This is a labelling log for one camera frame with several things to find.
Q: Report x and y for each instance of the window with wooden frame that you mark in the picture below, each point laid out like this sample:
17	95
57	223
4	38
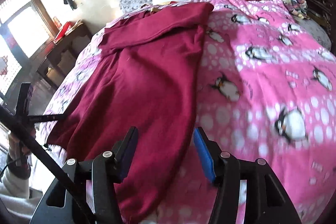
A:
26	30

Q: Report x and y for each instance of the white sleeve forearm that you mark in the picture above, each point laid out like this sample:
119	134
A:
20	200

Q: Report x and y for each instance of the pink penguin blanket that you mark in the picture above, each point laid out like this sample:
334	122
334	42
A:
265	89

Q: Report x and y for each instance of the red box on table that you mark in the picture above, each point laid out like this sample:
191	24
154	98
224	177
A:
62	32

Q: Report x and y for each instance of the black garment hanging on wall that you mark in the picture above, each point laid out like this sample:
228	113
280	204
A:
71	4

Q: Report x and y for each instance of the dark wooden side table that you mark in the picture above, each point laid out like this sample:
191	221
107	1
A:
61	56

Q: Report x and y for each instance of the dark red sweater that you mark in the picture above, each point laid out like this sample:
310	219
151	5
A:
146	78

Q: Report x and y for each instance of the small colourful clothes pile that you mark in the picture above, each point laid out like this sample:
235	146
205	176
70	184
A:
297	8

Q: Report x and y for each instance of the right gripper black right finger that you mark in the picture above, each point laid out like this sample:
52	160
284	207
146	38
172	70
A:
266	199

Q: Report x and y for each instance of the black rod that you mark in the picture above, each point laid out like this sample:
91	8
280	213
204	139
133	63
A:
24	136

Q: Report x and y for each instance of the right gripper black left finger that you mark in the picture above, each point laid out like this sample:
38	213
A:
83	192

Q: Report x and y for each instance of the person's left hand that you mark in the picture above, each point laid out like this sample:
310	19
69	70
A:
15	150

